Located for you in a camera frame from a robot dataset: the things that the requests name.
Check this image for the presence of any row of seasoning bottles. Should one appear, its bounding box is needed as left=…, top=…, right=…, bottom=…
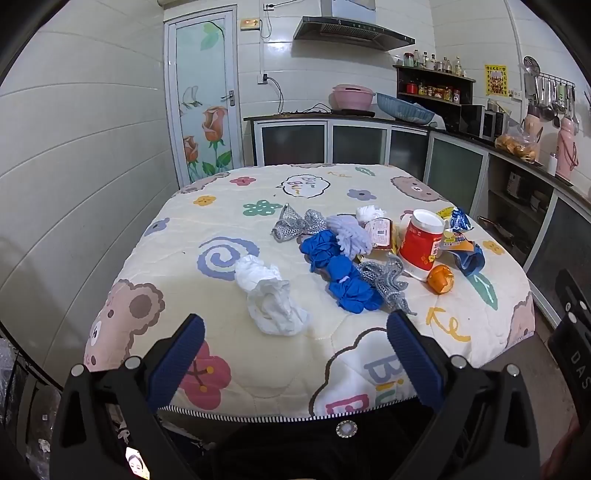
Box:
left=402, top=50, right=465, bottom=77

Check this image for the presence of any steel range hood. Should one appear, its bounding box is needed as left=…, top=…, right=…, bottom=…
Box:
left=293, top=0, right=416, bottom=51

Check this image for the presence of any row of sauce jars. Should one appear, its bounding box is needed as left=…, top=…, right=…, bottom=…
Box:
left=405, top=80, right=462, bottom=102

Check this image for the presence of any black microwave oven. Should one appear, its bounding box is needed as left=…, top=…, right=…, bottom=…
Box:
left=459, top=104, right=506, bottom=141

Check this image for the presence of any brown snack packet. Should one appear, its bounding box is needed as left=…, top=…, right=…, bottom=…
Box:
left=362, top=218, right=398, bottom=252

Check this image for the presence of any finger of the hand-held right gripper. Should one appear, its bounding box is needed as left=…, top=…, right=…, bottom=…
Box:
left=554, top=268, right=591, bottom=325

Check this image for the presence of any small white tissue ball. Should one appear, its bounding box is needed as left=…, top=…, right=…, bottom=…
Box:
left=355, top=204, right=387, bottom=224

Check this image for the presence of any clear plastic wrap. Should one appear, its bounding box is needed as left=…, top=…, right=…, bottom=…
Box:
left=0, top=337, right=63, bottom=480

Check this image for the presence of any pink cooking pot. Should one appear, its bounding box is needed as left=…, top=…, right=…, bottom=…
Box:
left=329, top=84, right=376, bottom=112

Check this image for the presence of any rack of hanging utensils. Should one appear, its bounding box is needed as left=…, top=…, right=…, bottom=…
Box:
left=522, top=55, right=580, bottom=127

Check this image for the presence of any flower printed glass door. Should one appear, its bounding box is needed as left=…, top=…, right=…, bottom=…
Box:
left=164, top=7, right=245, bottom=185

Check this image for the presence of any red white plastic jar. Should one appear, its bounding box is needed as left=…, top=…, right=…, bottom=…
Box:
left=398, top=209, right=448, bottom=281

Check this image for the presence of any yellow wall poster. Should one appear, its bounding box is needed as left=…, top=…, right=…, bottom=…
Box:
left=484, top=64, right=510, bottom=97

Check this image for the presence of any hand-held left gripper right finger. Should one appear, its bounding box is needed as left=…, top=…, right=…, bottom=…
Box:
left=385, top=310, right=542, bottom=480

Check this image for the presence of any blue cloth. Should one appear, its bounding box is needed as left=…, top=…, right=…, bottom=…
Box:
left=299, top=228, right=386, bottom=315

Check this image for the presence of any person's right hand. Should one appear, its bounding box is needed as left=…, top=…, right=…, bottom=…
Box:
left=542, top=411, right=586, bottom=480

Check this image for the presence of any dark wooden spice shelf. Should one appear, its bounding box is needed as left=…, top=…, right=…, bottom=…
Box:
left=392, top=64, right=476, bottom=132

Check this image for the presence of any silver mesh ribbon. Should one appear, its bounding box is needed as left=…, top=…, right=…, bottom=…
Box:
left=358, top=254, right=417, bottom=317
left=270, top=203, right=328, bottom=243

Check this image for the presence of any blue orange snack packet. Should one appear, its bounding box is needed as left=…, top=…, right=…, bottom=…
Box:
left=455, top=242, right=485, bottom=277

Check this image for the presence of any red handled utensil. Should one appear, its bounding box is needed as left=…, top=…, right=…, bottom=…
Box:
left=478, top=215, right=515, bottom=241

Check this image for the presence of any colourful flat wrapper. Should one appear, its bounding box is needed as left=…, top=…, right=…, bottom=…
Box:
left=438, top=228, right=476, bottom=252

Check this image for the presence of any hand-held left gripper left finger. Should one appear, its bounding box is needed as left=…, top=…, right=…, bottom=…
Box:
left=48, top=313, right=206, bottom=480

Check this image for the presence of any plastic bag of buns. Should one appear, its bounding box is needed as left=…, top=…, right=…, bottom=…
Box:
left=495, top=124, right=540, bottom=162

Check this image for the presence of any cartoon printed quilted blanket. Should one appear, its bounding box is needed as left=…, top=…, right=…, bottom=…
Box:
left=83, top=162, right=536, bottom=418

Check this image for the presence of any pink thermos flask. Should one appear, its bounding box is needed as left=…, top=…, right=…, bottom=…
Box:
left=554, top=117, right=580, bottom=181

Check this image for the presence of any wall socket with cable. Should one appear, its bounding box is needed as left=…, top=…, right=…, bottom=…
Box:
left=256, top=73, right=284, bottom=115

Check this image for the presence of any beige thermos flask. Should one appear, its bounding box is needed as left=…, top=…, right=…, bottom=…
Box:
left=522, top=105, right=542, bottom=139

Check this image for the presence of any blue plastic basket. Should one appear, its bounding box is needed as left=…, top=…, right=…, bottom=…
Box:
left=375, top=92, right=437, bottom=123

